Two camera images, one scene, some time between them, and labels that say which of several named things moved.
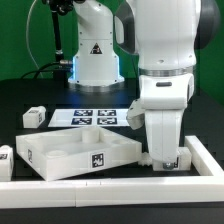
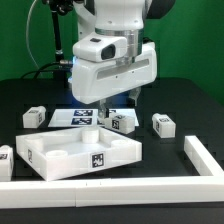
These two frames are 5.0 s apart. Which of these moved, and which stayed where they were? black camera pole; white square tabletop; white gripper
Moved: white gripper
Stayed: white square tabletop; black camera pole
